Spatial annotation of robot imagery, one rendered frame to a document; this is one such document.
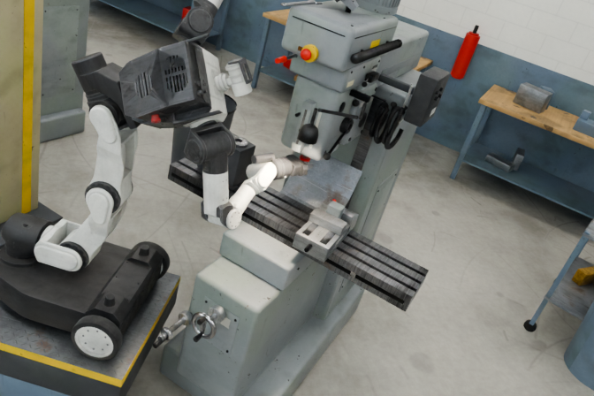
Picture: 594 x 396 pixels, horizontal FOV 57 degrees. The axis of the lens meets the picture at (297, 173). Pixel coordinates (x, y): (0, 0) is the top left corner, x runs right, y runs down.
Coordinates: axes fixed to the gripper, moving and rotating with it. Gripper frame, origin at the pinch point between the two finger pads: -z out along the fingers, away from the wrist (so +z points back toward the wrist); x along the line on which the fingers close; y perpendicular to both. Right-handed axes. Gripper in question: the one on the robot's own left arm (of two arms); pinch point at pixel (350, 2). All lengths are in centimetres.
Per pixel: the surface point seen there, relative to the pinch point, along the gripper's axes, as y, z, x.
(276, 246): -88, -52, 16
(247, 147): -80, -13, -10
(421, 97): -6.7, -46.3, -11.8
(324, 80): -23.0, -14.4, 13.0
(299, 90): -35.5, -10.7, 7.1
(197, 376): -152, -72, 40
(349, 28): -0.8, -6.9, 23.2
